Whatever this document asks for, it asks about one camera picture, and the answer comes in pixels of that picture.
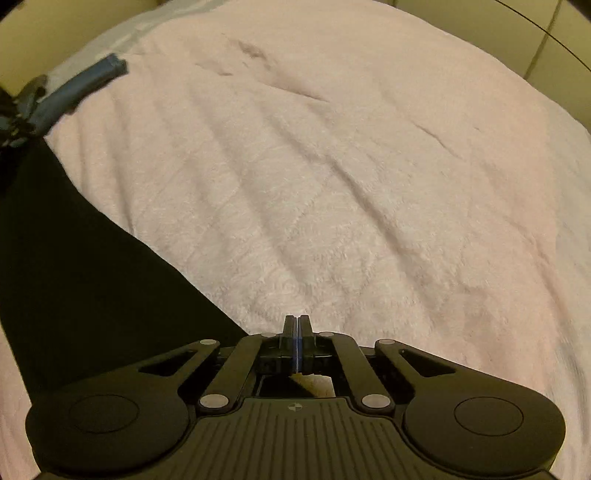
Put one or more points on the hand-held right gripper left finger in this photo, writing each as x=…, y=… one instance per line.
x=290, y=344

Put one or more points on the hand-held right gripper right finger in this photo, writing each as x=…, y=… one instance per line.
x=304, y=344

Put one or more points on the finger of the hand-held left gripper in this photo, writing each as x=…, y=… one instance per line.
x=18, y=108

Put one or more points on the black garment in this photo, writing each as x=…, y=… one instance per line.
x=69, y=277

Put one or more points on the blue cloth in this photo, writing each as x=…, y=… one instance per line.
x=83, y=81

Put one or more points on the pink fleece bed blanket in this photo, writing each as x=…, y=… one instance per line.
x=323, y=184

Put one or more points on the cream wardrobe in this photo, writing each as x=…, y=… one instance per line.
x=535, y=27

